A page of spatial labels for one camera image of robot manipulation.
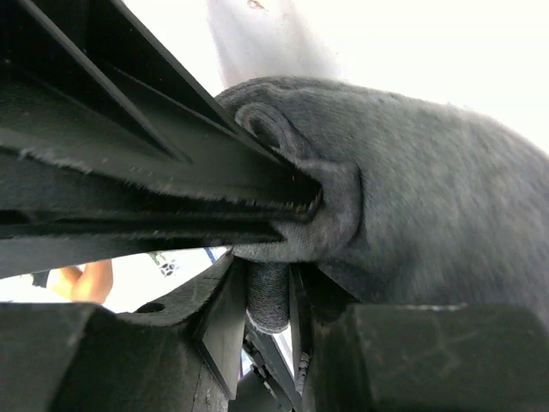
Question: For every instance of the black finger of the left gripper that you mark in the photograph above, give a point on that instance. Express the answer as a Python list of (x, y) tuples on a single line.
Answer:
[(110, 147)]

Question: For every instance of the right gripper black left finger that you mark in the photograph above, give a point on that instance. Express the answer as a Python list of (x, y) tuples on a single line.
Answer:
[(180, 352)]

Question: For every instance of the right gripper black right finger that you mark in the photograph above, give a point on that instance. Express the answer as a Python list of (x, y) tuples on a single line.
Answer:
[(366, 357)]

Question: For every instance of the grey sock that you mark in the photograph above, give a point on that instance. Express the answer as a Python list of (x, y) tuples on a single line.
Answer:
[(423, 204)]

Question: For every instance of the person's forearm in background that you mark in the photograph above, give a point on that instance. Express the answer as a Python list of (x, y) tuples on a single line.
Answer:
[(91, 284)]

